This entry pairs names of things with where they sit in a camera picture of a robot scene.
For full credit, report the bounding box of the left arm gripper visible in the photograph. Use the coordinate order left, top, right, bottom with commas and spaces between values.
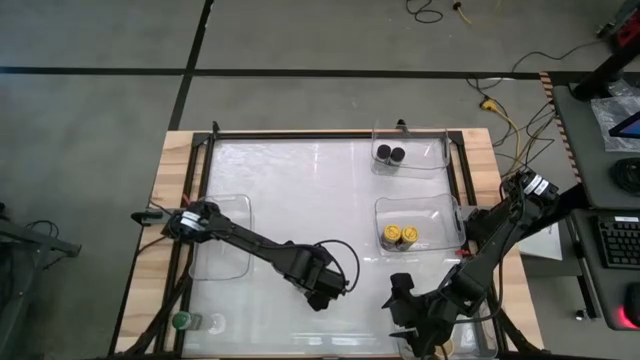
294, 249, 351, 312

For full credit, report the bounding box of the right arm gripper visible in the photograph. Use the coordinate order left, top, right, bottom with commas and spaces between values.
382, 272, 454, 357

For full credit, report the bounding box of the yellow lid spice jar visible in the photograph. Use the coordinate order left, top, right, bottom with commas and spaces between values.
379, 223, 404, 251
397, 224, 421, 251

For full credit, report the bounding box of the green lid spice jar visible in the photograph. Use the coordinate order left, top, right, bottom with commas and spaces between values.
171, 310, 207, 332

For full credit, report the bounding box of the clear plastic bin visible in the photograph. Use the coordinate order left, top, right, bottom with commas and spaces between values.
374, 193, 467, 257
392, 292, 499, 360
189, 193, 255, 282
370, 118, 453, 180

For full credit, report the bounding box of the clear round plastic lid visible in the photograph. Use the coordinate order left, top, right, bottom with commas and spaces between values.
203, 312, 228, 335

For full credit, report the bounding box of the white paper sheet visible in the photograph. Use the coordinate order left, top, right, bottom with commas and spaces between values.
517, 222, 565, 262

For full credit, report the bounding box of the black keyboard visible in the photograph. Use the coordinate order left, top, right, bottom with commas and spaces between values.
597, 214, 640, 271

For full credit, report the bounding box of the black computer mouse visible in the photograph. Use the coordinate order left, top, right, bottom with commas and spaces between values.
623, 281, 640, 329

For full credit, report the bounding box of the grey desk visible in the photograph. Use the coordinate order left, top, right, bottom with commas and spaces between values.
542, 71, 640, 332

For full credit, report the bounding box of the black round coil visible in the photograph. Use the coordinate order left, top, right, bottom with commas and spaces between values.
609, 156, 640, 197

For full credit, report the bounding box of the clear plastic bag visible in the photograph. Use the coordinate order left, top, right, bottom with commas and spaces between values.
589, 93, 640, 154

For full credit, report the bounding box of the blue screen tablet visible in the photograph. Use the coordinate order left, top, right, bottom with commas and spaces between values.
608, 110, 640, 140

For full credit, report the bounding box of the black metal floor stand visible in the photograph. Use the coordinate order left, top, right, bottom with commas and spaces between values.
0, 199, 82, 360

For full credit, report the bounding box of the black stand pole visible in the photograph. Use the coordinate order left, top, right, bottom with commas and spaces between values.
571, 29, 640, 102

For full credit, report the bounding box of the red black tool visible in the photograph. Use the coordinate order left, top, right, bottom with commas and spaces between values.
614, 18, 640, 49

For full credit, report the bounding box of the black metal table frame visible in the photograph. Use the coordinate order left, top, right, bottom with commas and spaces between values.
127, 128, 544, 360

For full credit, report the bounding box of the yellow plug power cable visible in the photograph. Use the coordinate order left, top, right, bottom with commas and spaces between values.
479, 97, 524, 174

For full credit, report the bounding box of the black cable bundle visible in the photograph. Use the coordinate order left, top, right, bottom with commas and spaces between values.
464, 74, 559, 184

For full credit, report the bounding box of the black looped floor cable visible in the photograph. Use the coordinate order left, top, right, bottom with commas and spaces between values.
405, 0, 447, 25

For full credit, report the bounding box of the long black floor cable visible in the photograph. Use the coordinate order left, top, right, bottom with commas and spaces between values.
510, 39, 604, 74

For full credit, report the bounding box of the thin yellow floor cable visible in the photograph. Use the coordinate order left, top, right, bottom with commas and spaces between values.
452, 0, 501, 25

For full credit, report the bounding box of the grey metal bracket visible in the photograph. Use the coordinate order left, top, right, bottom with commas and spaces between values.
596, 0, 634, 40

